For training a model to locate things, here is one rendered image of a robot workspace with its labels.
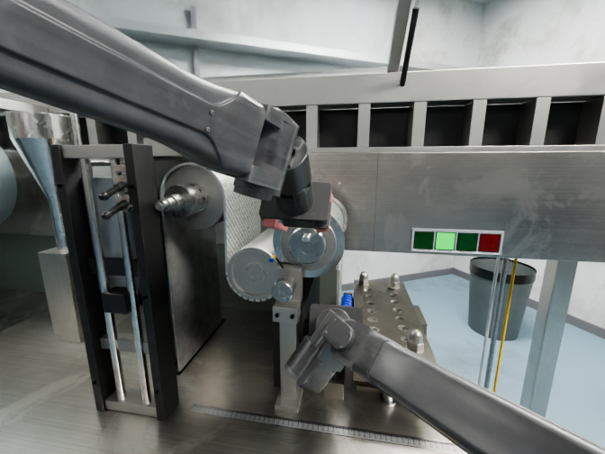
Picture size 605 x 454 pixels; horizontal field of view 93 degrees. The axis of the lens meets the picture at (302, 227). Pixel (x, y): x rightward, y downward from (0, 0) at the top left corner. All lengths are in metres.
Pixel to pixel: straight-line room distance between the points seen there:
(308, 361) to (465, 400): 0.24
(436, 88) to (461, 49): 3.19
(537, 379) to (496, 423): 1.16
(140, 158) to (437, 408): 0.54
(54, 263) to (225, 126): 0.87
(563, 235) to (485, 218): 0.21
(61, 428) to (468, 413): 0.73
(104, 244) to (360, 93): 0.73
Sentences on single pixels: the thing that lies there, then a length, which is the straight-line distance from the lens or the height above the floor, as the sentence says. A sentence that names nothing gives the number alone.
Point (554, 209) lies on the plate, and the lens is 1.05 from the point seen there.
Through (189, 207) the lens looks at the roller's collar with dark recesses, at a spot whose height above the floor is 1.32.
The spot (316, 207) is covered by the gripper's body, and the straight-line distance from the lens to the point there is 0.42.
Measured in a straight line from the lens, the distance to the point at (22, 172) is 1.32.
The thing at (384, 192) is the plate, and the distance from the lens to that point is 0.90.
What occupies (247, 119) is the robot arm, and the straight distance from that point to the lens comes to 0.24.
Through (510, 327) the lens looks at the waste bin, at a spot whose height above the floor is 0.13.
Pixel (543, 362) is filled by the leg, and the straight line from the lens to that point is 1.44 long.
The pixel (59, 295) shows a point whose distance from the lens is 1.08.
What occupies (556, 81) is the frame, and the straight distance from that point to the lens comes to 1.05.
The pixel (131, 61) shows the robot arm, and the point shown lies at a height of 1.46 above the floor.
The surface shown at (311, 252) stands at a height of 1.24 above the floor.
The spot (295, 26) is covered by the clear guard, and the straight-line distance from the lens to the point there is 0.89.
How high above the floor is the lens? 1.41
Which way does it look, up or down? 12 degrees down
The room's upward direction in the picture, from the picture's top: straight up
